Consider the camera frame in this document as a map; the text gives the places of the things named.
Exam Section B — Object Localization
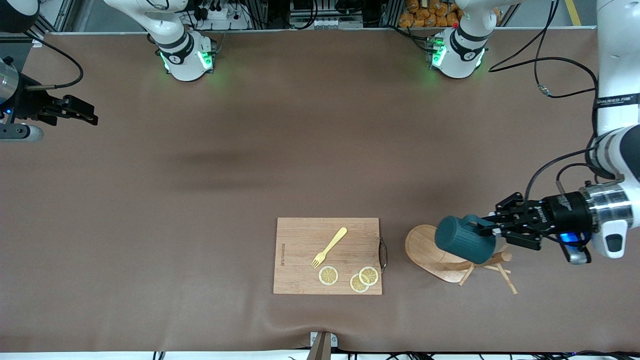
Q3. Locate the wooden mug tree rack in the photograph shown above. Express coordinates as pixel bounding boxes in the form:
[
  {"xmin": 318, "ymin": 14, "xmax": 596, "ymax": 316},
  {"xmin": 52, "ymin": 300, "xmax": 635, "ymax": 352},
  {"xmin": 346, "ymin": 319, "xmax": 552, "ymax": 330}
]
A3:
[{"xmin": 404, "ymin": 224, "xmax": 521, "ymax": 296}]

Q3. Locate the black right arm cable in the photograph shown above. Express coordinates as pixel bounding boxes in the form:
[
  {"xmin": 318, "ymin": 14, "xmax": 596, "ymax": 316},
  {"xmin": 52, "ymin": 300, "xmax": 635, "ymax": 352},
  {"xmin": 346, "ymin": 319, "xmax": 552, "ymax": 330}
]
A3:
[{"xmin": 25, "ymin": 36, "xmax": 84, "ymax": 92}]

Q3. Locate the dark green ribbed mug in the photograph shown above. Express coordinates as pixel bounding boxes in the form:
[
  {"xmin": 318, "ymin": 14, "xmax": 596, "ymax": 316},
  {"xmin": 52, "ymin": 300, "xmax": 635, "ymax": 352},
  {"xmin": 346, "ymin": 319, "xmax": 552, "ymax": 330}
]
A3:
[{"xmin": 434, "ymin": 215, "xmax": 497, "ymax": 265}]

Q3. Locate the grey metal camera bracket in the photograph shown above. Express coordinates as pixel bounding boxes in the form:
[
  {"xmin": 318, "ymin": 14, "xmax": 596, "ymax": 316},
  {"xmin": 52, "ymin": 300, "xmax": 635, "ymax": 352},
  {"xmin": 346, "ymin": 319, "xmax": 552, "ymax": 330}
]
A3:
[{"xmin": 306, "ymin": 331, "xmax": 339, "ymax": 360}]

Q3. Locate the aluminium frame profile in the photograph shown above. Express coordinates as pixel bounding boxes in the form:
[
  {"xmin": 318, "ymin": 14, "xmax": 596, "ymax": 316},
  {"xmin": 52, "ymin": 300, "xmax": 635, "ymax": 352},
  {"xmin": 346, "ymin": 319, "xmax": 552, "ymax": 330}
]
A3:
[{"xmin": 30, "ymin": 0, "xmax": 76, "ymax": 48}]

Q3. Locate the orange snack packs pile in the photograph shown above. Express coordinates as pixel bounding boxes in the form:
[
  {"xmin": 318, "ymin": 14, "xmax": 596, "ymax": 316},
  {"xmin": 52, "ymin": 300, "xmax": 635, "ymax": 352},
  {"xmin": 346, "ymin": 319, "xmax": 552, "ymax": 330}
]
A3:
[{"xmin": 398, "ymin": 0, "xmax": 501, "ymax": 28}]

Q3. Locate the white power strip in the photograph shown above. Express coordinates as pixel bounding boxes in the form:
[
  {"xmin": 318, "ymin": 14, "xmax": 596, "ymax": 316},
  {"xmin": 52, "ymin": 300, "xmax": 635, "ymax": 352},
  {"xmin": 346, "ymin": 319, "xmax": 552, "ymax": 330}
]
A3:
[{"xmin": 200, "ymin": 5, "xmax": 251, "ymax": 31}]

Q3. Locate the yellow plastic fork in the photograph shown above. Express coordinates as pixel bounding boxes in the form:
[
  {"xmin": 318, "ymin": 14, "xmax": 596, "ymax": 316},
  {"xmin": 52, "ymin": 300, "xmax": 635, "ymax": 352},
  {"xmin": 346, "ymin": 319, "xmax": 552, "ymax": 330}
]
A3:
[{"xmin": 311, "ymin": 227, "xmax": 348, "ymax": 269}]

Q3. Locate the bamboo cutting board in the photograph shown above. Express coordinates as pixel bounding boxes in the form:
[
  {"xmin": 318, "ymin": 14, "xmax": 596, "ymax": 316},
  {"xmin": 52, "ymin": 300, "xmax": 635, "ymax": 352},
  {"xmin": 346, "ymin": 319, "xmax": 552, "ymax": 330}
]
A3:
[{"xmin": 273, "ymin": 217, "xmax": 388, "ymax": 296}]

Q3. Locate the brown table mat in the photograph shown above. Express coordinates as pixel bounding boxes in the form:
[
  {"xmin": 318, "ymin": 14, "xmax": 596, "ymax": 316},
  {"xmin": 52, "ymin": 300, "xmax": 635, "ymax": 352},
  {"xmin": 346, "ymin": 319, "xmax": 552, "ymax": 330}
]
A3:
[{"xmin": 0, "ymin": 29, "xmax": 640, "ymax": 353}]

